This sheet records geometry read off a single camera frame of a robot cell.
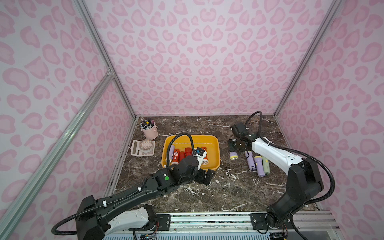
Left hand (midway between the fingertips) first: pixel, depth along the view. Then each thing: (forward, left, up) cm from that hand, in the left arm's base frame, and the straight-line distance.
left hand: (208, 169), depth 72 cm
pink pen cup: (+32, +37, -14) cm, 51 cm away
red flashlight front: (+12, 0, -14) cm, 19 cm away
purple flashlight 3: (+9, -32, -16) cm, 37 cm away
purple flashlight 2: (+13, -28, -15) cm, 34 cm away
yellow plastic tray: (+26, -4, -16) cm, 31 cm away
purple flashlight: (+19, +22, -15) cm, 33 cm away
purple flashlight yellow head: (+10, -15, -5) cm, 19 cm away
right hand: (+18, -14, -8) cm, 24 cm away
